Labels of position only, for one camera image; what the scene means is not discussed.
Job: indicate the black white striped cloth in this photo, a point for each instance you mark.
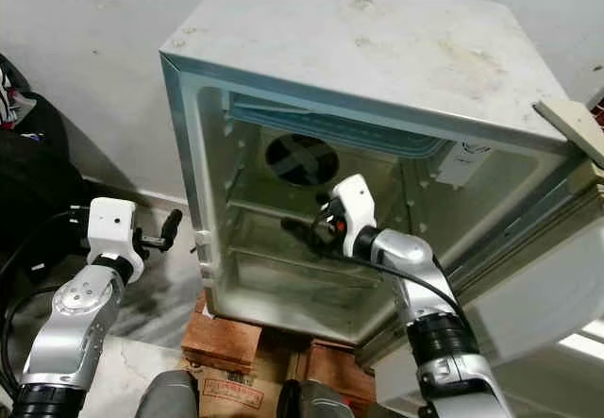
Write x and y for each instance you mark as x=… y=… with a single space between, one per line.
x=9 y=105

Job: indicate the grey robot leg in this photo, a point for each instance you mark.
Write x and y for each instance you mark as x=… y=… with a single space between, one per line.
x=168 y=399
x=316 y=404

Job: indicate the white thermostat housing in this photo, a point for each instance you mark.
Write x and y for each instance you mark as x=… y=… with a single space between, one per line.
x=461 y=165

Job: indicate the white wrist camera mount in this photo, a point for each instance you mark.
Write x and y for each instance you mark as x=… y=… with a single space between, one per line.
x=113 y=234
x=354 y=206

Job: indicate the small grey fridge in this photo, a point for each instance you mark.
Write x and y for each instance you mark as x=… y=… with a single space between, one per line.
x=340 y=31

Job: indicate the translucent freezer flap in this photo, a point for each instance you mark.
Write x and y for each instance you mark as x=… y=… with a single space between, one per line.
x=340 y=133

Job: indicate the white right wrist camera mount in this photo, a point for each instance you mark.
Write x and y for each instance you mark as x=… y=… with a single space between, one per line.
x=354 y=206

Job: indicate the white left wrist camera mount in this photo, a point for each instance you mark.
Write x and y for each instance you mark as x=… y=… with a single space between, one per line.
x=113 y=234

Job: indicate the black draped chair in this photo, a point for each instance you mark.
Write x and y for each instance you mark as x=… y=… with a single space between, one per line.
x=38 y=163

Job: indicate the round black fridge fan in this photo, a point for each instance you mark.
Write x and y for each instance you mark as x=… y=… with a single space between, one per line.
x=286 y=154

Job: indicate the red brick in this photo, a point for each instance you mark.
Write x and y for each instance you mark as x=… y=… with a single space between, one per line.
x=340 y=371
x=222 y=338

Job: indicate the grey robot left leg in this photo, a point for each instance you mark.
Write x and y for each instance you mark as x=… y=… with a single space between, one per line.
x=168 y=399

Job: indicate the printed cardboard box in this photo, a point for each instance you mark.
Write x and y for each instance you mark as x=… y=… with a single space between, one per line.
x=241 y=394

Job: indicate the grey robot right leg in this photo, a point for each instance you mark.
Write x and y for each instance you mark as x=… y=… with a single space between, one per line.
x=316 y=404

